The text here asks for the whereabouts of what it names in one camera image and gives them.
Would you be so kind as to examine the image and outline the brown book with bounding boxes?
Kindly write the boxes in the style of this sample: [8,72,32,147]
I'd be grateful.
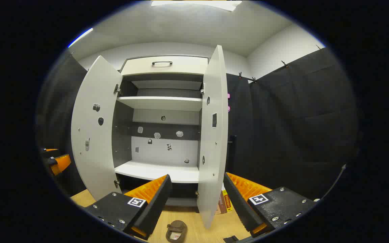
[217,191,228,214]

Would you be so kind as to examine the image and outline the black backdrop cloth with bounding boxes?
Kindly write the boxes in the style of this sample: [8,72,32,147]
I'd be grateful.
[226,46,362,202]
[36,51,88,197]

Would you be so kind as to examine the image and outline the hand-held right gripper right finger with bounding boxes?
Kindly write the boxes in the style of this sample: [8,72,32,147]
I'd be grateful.
[223,172,318,238]

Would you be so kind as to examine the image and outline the brown fuzzy shoe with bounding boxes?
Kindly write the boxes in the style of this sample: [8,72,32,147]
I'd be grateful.
[166,220,187,243]

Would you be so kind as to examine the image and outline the white shoe cabinet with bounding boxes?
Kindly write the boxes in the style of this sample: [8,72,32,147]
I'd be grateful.
[113,55,212,207]

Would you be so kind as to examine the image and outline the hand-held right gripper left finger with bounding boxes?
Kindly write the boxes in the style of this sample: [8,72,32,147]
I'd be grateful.
[80,174,173,241]

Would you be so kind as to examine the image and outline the yellow book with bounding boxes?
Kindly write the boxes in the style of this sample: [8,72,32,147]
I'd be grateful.
[222,190,233,212]

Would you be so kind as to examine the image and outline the white cabinet drawer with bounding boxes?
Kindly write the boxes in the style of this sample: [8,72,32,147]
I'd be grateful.
[121,56,209,75]

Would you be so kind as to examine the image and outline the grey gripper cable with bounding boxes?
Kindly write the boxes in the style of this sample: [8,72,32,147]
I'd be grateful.
[318,164,347,203]

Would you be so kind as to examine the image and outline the white cabinet door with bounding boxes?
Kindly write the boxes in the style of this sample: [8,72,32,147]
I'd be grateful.
[71,55,123,202]
[196,45,229,230]

